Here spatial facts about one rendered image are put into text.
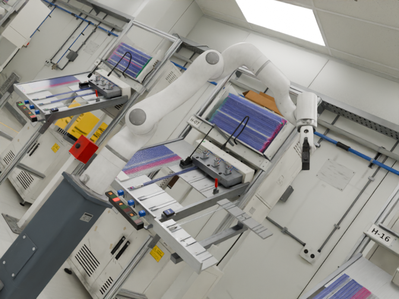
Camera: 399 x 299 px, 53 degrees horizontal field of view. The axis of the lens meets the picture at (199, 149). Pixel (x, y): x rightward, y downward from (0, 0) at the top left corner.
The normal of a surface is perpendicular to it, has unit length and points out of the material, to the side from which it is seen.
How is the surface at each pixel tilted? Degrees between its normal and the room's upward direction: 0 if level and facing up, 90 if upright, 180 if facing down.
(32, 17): 90
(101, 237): 90
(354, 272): 44
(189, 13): 90
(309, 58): 90
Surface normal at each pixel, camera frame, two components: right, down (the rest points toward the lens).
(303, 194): -0.47, -0.44
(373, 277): 0.11, -0.87
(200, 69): -0.51, 0.33
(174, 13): 0.64, 0.43
